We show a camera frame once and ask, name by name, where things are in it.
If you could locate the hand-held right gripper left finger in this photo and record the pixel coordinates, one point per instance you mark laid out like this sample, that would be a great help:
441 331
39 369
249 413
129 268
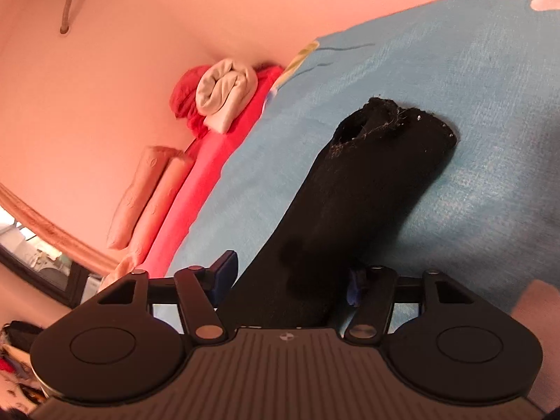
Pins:
222 273

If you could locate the assorted clothes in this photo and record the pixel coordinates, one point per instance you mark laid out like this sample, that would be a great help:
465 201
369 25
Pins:
17 358

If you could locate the red crumpled cloth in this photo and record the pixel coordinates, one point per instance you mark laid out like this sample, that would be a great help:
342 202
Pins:
186 92

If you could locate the blue floral blanket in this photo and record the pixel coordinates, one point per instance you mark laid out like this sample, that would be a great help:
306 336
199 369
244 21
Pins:
459 118

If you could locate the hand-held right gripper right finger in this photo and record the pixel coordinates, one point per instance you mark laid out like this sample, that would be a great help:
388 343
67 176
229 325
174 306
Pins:
356 286

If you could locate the black knit pants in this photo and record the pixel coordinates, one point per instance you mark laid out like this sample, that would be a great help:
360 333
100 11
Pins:
350 192

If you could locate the pink bed sheet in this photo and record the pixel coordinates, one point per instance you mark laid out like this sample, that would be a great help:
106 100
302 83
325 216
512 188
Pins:
205 192

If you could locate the beige folded cloth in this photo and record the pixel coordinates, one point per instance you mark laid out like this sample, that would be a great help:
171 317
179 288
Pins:
227 92

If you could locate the dark framed window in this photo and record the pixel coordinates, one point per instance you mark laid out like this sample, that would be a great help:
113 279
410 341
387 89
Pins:
39 258

